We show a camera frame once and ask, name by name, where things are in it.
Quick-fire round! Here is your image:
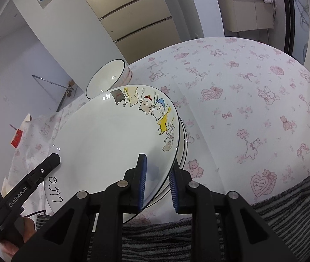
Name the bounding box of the white Life plate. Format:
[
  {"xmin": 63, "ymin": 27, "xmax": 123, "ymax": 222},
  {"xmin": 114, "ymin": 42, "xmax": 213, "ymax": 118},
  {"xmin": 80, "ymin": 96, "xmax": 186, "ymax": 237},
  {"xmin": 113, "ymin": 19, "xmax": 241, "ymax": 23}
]
[{"xmin": 44, "ymin": 165, "xmax": 169, "ymax": 212}]

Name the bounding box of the white cartoon cat plate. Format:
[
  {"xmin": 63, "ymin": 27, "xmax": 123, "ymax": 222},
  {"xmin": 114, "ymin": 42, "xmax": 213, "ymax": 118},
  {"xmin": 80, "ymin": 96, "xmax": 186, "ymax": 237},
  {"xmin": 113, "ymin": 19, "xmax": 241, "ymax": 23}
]
[{"xmin": 43, "ymin": 84, "xmax": 180, "ymax": 215}]

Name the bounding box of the white plate black rim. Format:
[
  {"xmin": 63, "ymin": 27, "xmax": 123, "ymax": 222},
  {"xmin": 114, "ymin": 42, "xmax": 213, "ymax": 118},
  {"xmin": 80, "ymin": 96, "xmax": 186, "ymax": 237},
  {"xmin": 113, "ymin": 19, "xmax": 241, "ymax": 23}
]
[{"xmin": 123, "ymin": 118, "xmax": 187, "ymax": 224}]

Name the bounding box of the white bowl black rim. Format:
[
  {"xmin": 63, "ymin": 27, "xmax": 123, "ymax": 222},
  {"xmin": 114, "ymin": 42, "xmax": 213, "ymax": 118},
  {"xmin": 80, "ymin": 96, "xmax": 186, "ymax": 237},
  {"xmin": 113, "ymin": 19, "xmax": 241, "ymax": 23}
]
[{"xmin": 85, "ymin": 59, "xmax": 129, "ymax": 99}]

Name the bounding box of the pink strawberry bowl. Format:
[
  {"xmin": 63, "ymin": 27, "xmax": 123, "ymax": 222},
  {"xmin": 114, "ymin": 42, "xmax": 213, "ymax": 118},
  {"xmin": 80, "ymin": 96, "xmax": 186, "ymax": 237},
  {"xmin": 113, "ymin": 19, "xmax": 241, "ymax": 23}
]
[{"xmin": 121, "ymin": 67, "xmax": 132, "ymax": 86}]

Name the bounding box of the person left hand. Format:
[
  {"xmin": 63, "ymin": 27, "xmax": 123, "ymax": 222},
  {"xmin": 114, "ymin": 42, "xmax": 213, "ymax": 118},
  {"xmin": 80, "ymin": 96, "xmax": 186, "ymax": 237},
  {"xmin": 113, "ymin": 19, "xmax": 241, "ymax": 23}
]
[{"xmin": 0, "ymin": 217, "xmax": 36, "ymax": 259}]

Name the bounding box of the red white cardboard box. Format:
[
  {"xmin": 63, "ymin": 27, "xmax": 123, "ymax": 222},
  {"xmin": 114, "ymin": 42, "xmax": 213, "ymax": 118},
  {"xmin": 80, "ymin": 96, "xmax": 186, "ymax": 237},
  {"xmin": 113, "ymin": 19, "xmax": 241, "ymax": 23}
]
[{"xmin": 10, "ymin": 113, "xmax": 32, "ymax": 148}]

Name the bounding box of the striped grey shirt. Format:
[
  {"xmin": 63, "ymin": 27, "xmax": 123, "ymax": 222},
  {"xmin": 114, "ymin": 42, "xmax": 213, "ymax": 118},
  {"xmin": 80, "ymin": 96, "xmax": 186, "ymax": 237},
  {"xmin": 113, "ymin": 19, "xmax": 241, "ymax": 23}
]
[{"xmin": 36, "ymin": 168, "xmax": 310, "ymax": 262}]

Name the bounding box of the metal pole leaning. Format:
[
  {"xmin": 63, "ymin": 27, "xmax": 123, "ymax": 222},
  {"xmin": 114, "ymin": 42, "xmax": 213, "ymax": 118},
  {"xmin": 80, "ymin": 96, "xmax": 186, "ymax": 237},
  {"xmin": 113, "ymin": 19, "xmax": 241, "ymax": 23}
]
[{"xmin": 32, "ymin": 74, "xmax": 77, "ymax": 112}]

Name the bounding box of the small cardboard box floor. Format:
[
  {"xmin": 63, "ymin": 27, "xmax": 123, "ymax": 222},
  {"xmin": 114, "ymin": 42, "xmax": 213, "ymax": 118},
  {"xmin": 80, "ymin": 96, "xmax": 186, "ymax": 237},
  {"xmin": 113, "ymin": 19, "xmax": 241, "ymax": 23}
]
[{"xmin": 65, "ymin": 80, "xmax": 76, "ymax": 97}]

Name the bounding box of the pink print white tablecloth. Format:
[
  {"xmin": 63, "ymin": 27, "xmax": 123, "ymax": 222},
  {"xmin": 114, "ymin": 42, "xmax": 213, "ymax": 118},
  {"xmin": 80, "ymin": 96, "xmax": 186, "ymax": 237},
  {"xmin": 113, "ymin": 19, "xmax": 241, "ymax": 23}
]
[{"xmin": 2, "ymin": 36, "xmax": 310, "ymax": 224}]

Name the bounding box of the gold three-door refrigerator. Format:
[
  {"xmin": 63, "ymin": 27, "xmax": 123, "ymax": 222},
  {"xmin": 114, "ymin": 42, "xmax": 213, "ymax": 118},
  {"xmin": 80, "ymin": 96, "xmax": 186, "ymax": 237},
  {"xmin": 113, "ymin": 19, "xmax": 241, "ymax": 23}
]
[{"xmin": 86, "ymin": 0, "xmax": 181, "ymax": 64}]

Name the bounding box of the beige bathroom vanity cabinet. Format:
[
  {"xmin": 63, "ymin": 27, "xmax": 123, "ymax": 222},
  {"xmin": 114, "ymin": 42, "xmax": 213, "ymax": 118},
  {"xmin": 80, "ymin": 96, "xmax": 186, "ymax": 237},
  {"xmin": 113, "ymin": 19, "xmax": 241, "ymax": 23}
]
[{"xmin": 218, "ymin": 0, "xmax": 274, "ymax": 33}]

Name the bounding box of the black sliding door frame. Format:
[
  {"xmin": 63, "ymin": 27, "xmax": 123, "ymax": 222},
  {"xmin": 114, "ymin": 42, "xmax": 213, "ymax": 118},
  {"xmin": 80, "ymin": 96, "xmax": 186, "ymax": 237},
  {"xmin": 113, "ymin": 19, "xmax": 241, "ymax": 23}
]
[{"xmin": 284, "ymin": 0, "xmax": 296, "ymax": 56}]

